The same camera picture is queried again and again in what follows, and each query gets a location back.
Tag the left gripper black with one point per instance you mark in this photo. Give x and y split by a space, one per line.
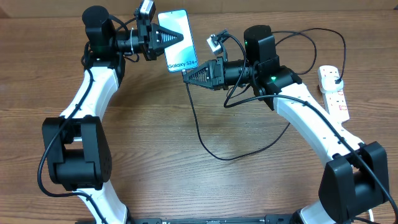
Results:
150 39

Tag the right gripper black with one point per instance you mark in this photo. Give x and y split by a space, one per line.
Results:
213 72

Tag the Samsung Galaxy smartphone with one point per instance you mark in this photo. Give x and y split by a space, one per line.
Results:
182 55

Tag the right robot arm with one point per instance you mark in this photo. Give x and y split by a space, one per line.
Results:
355 177

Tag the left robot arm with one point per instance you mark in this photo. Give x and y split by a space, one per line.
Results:
77 155

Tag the white charger plug adapter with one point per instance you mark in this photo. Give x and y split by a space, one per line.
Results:
330 85

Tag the white power strip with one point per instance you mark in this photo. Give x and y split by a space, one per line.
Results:
335 103

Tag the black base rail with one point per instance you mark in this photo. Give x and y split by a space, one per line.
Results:
214 220

